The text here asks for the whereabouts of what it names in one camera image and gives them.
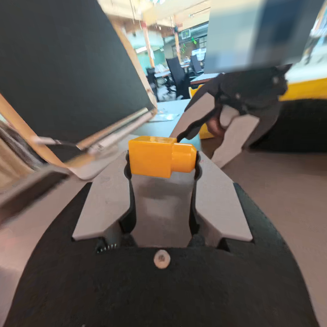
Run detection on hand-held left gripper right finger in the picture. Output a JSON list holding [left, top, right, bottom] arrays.
[[189, 151, 254, 247]]

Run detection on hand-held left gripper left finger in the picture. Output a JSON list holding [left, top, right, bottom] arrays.
[[72, 150, 137, 244]]

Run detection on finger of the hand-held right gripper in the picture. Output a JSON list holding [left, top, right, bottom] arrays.
[[211, 105, 260, 169], [169, 91, 223, 143]]

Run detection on yellow plastic bin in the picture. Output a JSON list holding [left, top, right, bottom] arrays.
[[189, 78, 327, 139]]

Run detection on orange rounded block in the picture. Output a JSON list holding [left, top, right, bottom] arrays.
[[128, 136, 198, 178]]

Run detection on person's right forearm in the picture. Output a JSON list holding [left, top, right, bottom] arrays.
[[249, 99, 327, 154]]

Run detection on person's right hand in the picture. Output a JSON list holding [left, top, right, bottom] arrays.
[[205, 112, 226, 136]]

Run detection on grey flat plate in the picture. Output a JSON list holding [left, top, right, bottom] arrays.
[[149, 112, 180, 122]]

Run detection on grey background table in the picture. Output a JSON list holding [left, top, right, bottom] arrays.
[[190, 73, 223, 85]]

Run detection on black office chair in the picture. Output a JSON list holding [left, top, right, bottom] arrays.
[[166, 57, 191, 100]]

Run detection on black monitor with wooden edge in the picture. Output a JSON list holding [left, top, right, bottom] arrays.
[[0, 0, 158, 168]]

